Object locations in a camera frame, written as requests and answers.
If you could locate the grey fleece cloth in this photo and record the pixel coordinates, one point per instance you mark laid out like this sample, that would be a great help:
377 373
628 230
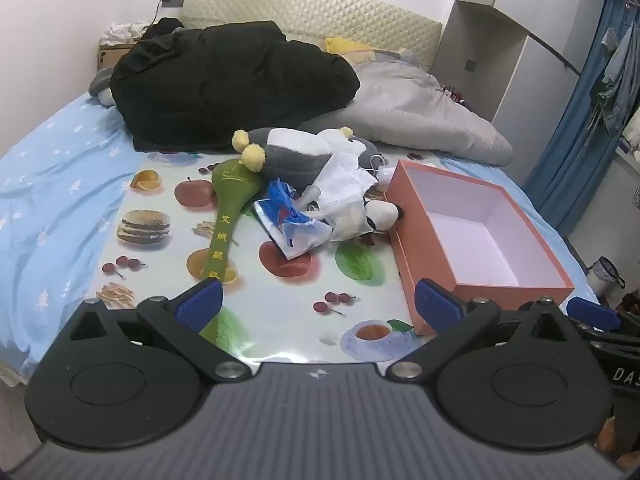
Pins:
98 82

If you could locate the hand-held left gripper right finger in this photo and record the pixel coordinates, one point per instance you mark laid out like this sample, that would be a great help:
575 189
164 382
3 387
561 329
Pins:
437 305

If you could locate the yellow pillow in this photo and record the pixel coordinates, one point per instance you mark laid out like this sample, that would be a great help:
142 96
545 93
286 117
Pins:
345 46

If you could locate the black white panda plush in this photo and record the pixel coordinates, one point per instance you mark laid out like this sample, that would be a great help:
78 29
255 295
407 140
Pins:
382 212

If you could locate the white textured cloth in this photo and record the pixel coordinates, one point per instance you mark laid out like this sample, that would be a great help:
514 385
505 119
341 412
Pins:
342 180

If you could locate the cream quilted headboard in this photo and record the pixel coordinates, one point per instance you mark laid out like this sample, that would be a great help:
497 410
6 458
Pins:
300 5

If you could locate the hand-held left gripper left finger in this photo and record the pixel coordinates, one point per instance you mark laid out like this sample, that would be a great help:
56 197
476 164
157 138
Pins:
200 305

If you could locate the crumpled white garment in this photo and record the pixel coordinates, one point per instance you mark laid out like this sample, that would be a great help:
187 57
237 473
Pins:
122 32

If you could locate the green padded massage hammer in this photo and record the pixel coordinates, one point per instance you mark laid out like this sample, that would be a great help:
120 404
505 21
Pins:
232 185

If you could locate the pink cardboard box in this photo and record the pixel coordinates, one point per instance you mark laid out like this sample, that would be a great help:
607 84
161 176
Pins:
435 260

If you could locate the grey duvet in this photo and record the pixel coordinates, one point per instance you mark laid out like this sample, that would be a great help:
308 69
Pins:
415 105

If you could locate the white round device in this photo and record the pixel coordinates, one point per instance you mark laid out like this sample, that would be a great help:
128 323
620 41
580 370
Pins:
385 176

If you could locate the hanging denim clothes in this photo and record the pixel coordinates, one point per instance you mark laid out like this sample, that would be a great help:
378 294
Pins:
617 95

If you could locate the black jacket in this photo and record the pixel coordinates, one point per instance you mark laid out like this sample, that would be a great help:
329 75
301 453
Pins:
225 85

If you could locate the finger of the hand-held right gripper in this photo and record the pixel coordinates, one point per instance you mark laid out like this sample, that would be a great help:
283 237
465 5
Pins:
592 312

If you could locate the grey white penguin plush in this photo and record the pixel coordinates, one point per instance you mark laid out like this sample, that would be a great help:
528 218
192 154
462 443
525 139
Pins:
295 155

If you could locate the group of small bottles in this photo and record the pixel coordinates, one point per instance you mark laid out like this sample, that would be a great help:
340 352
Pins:
454 94

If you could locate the blue plastic bag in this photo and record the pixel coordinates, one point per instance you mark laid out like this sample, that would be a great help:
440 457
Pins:
290 220

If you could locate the food print mat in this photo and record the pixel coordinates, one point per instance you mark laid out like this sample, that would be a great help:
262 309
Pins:
165 270

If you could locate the white waste bin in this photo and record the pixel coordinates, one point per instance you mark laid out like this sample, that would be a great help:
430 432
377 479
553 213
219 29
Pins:
597 275

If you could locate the grey wardrobe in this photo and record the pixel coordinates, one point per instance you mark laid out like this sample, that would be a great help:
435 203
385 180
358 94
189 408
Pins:
530 85

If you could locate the brown cardboard box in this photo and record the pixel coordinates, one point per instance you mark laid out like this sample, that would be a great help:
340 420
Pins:
112 56

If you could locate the blue star bed sheet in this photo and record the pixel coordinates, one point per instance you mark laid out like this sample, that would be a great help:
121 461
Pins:
60 185

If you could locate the blue curtain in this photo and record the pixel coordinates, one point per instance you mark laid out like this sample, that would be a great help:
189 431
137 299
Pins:
565 160

